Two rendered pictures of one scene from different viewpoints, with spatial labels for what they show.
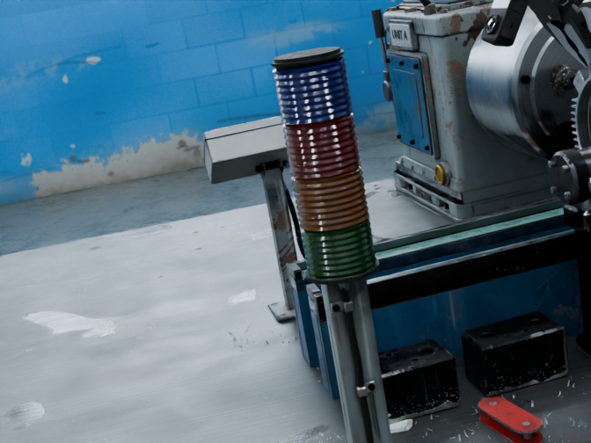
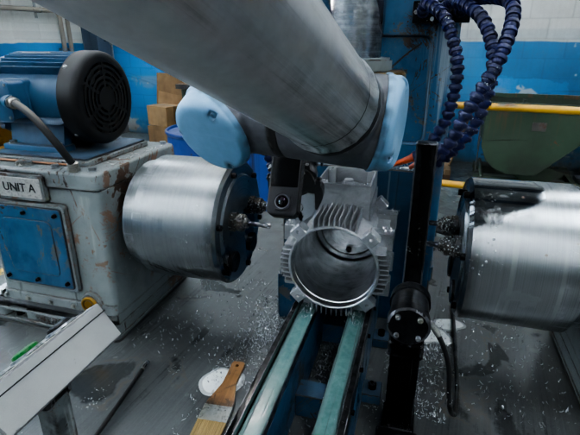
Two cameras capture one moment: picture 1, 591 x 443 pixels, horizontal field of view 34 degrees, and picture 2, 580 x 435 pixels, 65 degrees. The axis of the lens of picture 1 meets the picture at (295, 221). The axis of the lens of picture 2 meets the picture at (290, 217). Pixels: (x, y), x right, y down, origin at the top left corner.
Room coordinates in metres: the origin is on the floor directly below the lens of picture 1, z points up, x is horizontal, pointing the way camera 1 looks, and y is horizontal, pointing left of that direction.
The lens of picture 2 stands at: (0.91, 0.26, 1.38)
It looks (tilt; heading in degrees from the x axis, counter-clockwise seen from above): 21 degrees down; 298
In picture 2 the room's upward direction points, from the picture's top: straight up
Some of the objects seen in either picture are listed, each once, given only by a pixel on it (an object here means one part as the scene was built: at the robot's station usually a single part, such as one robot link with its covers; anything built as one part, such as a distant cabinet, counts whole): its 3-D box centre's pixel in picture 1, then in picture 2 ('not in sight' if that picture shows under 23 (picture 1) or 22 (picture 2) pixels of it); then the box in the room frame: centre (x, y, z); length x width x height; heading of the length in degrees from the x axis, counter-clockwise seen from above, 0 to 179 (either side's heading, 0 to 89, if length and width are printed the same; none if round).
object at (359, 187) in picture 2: not in sight; (347, 192); (1.20, -0.54, 1.11); 0.12 x 0.11 x 0.07; 102
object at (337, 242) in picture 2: not in sight; (349, 227); (1.21, -0.59, 1.02); 0.15 x 0.02 x 0.15; 11
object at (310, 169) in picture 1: (321, 143); not in sight; (0.79, -0.03, 1.14); 0.06 x 0.06 x 0.04
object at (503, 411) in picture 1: (510, 421); not in sight; (0.88, -0.18, 0.81); 0.09 x 0.03 x 0.02; 21
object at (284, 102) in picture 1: (312, 90); not in sight; (0.79, -0.03, 1.19); 0.06 x 0.06 x 0.04
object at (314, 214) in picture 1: (330, 195); not in sight; (0.79, -0.03, 1.10); 0.06 x 0.06 x 0.04
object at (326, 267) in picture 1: (339, 246); not in sight; (0.79, -0.03, 1.05); 0.06 x 0.06 x 0.04
